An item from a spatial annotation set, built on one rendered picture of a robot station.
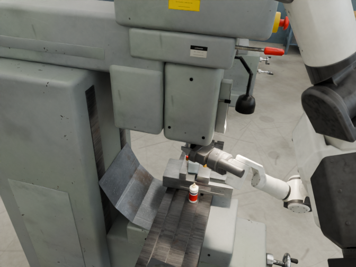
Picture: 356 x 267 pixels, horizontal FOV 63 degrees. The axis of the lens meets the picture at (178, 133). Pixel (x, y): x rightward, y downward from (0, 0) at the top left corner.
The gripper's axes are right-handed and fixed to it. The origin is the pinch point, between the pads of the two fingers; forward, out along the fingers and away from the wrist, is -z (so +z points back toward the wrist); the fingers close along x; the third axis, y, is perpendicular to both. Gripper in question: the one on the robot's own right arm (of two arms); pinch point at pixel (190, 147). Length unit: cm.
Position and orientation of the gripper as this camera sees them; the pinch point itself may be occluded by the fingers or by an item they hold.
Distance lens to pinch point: 122.5
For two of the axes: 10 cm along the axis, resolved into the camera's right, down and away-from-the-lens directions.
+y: -0.3, 8.4, 5.5
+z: 7.7, 3.7, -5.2
